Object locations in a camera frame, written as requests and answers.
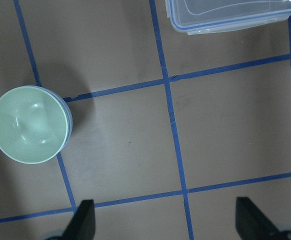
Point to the clear plastic food container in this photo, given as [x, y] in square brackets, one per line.
[196, 17]

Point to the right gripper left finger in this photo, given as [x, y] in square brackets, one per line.
[83, 224]

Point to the green bowl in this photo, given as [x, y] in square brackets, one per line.
[33, 125]

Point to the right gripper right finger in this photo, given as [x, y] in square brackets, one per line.
[251, 223]

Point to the blue bowl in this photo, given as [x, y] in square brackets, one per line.
[67, 111]

